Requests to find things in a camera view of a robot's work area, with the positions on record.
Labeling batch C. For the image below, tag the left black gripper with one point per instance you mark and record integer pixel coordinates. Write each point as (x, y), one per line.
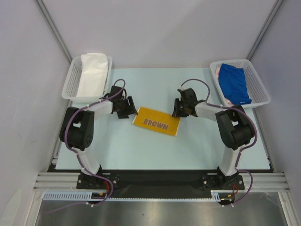
(130, 109)

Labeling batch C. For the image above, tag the white towel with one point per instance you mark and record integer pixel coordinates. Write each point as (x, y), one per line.
(93, 75)

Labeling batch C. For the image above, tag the blue towel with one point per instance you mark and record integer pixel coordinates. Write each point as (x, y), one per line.
(232, 82)

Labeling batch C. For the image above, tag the left white plastic basket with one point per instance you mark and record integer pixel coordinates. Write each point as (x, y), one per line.
(72, 80)

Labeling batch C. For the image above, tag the brown towel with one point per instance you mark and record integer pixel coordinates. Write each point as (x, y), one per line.
(156, 121)

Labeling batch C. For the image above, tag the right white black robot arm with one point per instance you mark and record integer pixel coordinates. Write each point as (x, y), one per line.
(235, 127)

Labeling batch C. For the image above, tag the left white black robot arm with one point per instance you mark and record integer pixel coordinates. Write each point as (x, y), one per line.
(77, 129)

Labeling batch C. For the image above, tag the right white plastic basket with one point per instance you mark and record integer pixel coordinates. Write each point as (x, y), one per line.
(256, 89)

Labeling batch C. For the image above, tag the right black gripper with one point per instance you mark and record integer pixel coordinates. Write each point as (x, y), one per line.
(178, 107)

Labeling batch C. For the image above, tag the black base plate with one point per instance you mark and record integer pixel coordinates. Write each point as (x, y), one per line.
(155, 184)

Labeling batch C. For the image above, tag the white plastic basket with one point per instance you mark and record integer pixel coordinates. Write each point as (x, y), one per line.
(72, 80)
(256, 89)

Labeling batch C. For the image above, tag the pink towel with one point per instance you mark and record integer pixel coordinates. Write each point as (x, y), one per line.
(217, 71)

